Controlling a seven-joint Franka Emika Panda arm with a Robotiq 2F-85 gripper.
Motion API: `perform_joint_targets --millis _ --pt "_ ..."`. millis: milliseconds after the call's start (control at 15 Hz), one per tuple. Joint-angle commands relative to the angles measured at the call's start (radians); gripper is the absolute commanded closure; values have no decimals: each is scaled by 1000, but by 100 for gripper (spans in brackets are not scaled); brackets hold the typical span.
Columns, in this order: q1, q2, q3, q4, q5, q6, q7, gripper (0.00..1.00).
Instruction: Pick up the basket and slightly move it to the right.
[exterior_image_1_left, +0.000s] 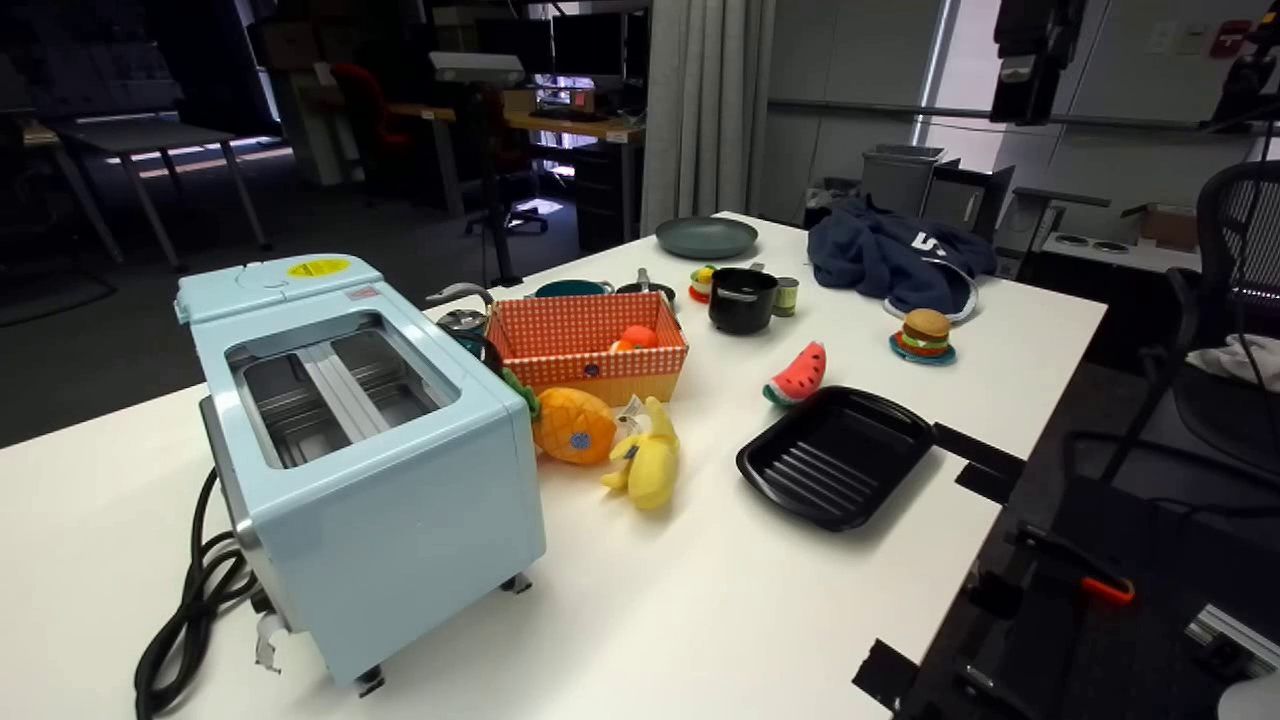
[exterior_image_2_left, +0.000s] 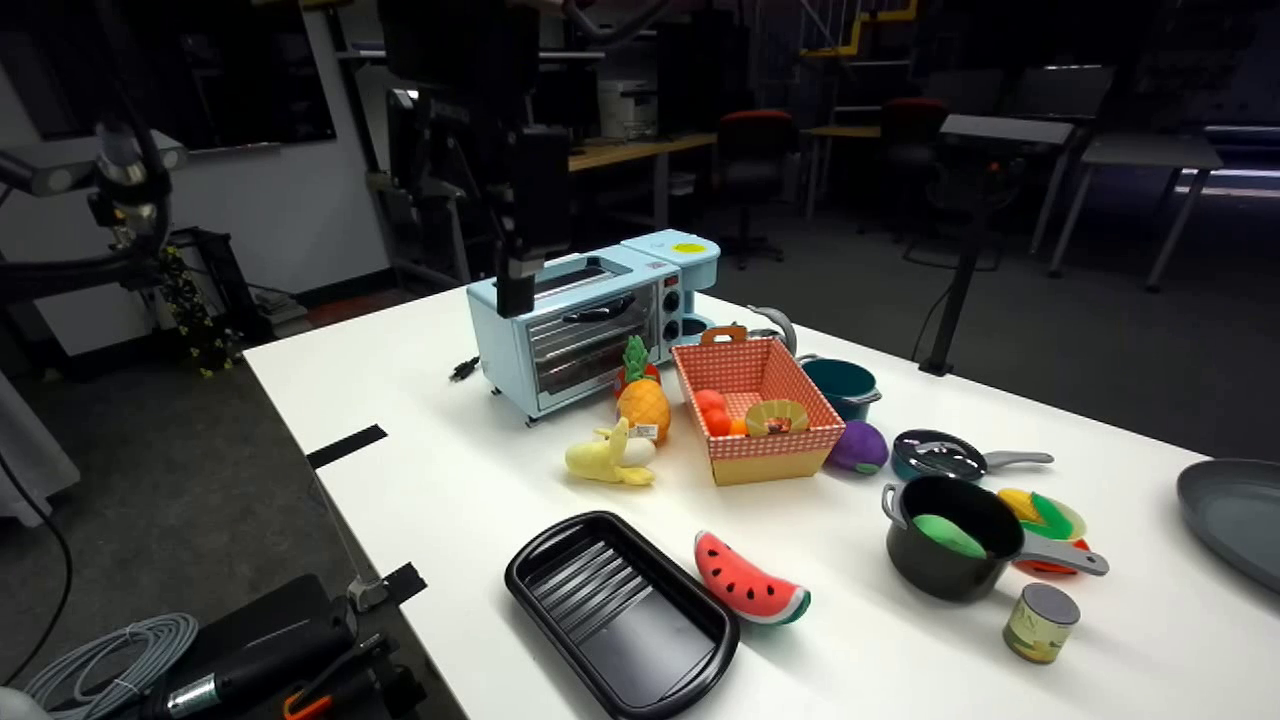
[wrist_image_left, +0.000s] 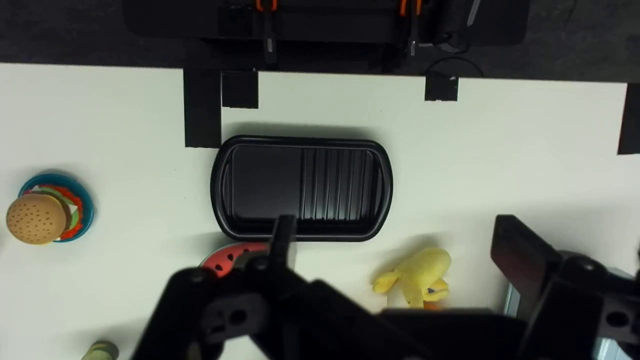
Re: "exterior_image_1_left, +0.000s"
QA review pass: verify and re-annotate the orange checkered basket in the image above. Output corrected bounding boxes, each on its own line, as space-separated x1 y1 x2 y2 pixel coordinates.
482 292 694 413

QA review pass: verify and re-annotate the orange toy fruit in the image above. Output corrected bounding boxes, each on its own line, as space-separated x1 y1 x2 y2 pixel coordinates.
607 320 664 354

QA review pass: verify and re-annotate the small dark frying pan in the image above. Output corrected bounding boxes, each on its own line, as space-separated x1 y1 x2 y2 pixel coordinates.
613 265 680 308

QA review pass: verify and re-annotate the orange toy pineapple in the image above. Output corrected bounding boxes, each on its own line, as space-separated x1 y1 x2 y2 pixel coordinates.
502 377 624 473

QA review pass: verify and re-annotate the yellow toy banana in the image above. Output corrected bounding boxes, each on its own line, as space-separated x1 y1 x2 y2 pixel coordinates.
603 390 686 518

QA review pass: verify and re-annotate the teal bowl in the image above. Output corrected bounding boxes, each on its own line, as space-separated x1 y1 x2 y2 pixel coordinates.
534 276 618 298

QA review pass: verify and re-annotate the black pot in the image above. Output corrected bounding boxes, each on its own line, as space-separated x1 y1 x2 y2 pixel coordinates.
703 265 786 340

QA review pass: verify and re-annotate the grey plate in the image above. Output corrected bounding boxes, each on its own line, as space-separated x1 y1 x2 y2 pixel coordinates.
651 213 766 265

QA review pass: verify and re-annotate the toy watermelon slice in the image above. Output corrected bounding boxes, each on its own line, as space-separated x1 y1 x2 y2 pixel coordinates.
760 340 834 413

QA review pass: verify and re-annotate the black grill tray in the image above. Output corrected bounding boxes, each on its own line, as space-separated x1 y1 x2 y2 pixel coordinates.
731 382 942 537

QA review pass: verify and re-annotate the wooden desk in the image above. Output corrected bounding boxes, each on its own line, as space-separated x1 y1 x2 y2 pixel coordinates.
502 85 647 249

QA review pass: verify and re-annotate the grey curtain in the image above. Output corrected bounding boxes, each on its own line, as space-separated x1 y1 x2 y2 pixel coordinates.
636 0 780 235

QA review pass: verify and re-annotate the dark blue cloth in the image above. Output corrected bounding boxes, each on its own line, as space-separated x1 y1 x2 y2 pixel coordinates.
806 195 1002 320

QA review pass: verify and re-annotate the toy burger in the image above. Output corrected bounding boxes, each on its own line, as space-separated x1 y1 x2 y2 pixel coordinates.
890 302 959 368

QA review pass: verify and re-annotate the light blue toaster oven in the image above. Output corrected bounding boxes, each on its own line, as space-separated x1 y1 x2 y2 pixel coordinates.
173 253 552 697

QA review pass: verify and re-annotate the grey background table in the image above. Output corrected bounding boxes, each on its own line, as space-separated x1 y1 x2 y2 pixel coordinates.
17 114 274 270

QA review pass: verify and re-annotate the black office chair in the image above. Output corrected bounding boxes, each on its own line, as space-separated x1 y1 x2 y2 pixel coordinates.
1156 155 1280 486

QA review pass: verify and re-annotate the black table edge bracket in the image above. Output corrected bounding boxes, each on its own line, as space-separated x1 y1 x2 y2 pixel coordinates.
932 420 1032 506
853 635 935 720

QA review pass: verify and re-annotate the tool with orange handle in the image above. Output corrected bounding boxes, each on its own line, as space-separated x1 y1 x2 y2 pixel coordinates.
1015 524 1140 613

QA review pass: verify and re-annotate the black toaster power cable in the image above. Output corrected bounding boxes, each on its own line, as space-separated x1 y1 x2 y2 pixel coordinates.
131 463 264 720

